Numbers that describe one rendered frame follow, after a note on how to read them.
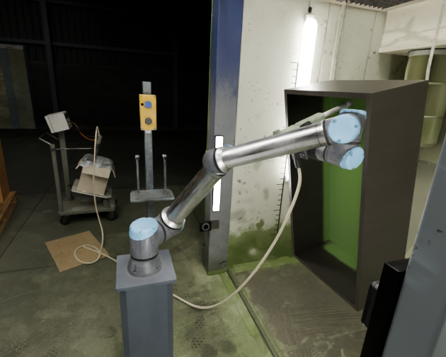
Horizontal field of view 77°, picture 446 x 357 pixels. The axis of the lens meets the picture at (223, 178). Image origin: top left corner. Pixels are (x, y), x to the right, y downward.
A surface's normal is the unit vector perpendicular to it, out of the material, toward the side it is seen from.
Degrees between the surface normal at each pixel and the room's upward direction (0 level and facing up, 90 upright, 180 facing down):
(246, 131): 90
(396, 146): 90
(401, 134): 90
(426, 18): 90
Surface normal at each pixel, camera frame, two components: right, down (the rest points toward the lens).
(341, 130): -0.43, 0.22
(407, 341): -0.95, 0.05
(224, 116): 0.32, 0.30
